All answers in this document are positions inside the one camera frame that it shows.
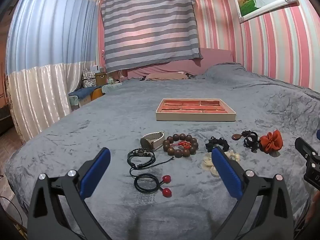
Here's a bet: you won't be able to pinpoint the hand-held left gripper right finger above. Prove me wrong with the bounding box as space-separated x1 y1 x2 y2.
210 146 294 240

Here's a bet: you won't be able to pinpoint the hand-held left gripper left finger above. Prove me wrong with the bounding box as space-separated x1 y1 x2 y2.
27 147 112 240

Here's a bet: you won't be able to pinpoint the cream scrunchie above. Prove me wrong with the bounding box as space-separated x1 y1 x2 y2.
201 150 241 178

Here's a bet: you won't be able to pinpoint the black scrunchie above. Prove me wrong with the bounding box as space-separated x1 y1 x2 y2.
205 136 230 153

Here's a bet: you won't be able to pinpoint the orange scrunchie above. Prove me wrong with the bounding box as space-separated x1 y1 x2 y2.
258 129 284 154

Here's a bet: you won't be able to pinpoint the black hair tie brown pendant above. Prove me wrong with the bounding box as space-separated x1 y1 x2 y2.
231 130 259 152

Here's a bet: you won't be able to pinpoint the black braided cord bracelet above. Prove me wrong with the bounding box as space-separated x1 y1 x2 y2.
127 148 175 177

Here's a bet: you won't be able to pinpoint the brown wooden bead bracelet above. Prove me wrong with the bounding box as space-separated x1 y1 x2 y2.
163 133 199 159

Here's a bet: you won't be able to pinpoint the black hair tie red beads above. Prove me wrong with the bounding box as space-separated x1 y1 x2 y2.
134 173 173 198

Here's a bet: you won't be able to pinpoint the white strap wristwatch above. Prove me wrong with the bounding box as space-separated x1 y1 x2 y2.
140 131 165 151

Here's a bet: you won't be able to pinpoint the white tray with red lining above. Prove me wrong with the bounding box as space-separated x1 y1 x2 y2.
155 98 237 122

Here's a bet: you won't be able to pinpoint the grey plush blanket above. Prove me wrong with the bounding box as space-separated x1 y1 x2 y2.
4 62 320 240

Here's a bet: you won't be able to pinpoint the orange chair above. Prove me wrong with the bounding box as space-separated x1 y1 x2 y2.
89 87 104 102

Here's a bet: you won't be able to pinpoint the dark blue cloth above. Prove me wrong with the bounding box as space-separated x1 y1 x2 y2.
68 86 103 105

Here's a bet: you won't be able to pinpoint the brown wooden box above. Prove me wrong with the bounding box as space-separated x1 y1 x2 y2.
95 72 107 86

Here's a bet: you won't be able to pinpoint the floral storage box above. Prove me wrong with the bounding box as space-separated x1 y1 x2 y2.
82 69 97 88

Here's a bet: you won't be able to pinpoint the beige pillow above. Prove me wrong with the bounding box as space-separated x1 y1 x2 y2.
145 72 188 81

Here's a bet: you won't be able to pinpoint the pink headboard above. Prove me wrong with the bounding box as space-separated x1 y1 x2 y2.
127 47 234 79

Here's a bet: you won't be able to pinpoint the blue and white curtain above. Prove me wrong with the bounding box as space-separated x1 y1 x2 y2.
5 0 104 144

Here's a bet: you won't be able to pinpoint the grey white striped hanging cloth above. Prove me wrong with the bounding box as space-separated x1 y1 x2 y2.
100 0 203 73

